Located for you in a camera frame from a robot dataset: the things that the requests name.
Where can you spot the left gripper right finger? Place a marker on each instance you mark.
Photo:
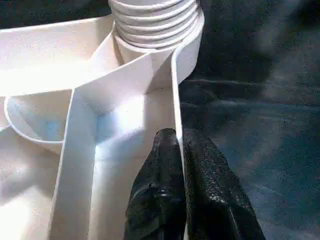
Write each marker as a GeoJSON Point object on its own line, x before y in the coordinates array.
{"type": "Point", "coordinates": [212, 195]}

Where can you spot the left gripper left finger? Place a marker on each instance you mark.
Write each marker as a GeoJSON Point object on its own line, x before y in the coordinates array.
{"type": "Point", "coordinates": [160, 187]}

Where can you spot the white plastic table top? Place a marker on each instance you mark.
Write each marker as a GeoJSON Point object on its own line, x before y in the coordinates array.
{"type": "Point", "coordinates": [75, 150]}

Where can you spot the white plastic table leg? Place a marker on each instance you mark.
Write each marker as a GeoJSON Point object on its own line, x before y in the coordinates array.
{"type": "Point", "coordinates": [155, 25]}

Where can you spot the black work mat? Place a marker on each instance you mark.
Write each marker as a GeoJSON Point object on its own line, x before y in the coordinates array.
{"type": "Point", "coordinates": [262, 100]}

